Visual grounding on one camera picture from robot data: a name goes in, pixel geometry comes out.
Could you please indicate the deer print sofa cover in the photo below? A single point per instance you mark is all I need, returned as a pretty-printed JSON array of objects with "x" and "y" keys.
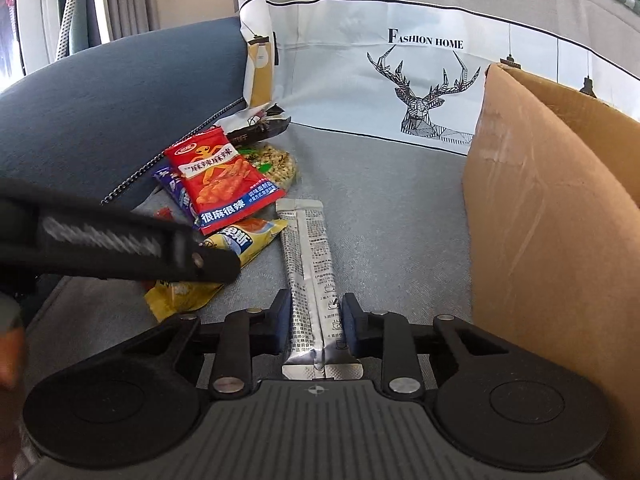
[{"x": 390, "y": 200}]

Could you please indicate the person's left hand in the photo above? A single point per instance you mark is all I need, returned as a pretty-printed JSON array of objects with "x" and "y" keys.
[{"x": 10, "y": 357}]

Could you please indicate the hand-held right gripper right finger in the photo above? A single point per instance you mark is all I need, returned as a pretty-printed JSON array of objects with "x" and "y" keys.
[{"x": 351, "y": 327}]

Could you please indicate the cardboard box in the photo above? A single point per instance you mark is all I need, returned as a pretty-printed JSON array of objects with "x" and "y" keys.
[{"x": 525, "y": 210}]

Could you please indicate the clear puffed grain packet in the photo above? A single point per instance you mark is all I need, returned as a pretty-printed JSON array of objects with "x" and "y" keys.
[{"x": 276, "y": 167}]

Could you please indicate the white window frame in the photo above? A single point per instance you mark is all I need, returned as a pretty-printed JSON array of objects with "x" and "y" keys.
[{"x": 37, "y": 10}]

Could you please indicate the blue sofa cushion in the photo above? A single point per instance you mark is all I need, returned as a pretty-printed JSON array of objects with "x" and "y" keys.
[{"x": 125, "y": 100}]

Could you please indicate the teal curtain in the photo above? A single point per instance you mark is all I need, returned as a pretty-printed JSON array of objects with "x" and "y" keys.
[{"x": 77, "y": 30}]

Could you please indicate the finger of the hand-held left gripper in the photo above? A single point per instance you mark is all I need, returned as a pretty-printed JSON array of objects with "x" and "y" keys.
[{"x": 210, "y": 265}]

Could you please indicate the yellow snack packet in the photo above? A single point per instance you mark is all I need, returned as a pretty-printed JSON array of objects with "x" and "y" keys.
[{"x": 250, "y": 240}]

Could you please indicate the purple snack packet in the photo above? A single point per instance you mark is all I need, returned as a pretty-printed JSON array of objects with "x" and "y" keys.
[{"x": 175, "y": 187}]

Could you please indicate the white steamer pole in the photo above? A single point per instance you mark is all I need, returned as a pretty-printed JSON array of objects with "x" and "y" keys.
[{"x": 104, "y": 0}]

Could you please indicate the dark brown snack packet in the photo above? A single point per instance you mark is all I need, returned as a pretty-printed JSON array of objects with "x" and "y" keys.
[{"x": 265, "y": 131}]

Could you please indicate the red snack packet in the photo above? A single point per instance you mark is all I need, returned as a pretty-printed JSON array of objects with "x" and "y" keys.
[{"x": 220, "y": 180}]

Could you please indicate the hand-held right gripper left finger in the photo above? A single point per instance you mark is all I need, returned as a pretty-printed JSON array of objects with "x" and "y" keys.
[{"x": 282, "y": 322}]

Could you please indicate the silver stick packet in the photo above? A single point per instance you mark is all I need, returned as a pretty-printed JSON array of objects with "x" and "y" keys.
[{"x": 312, "y": 260}]

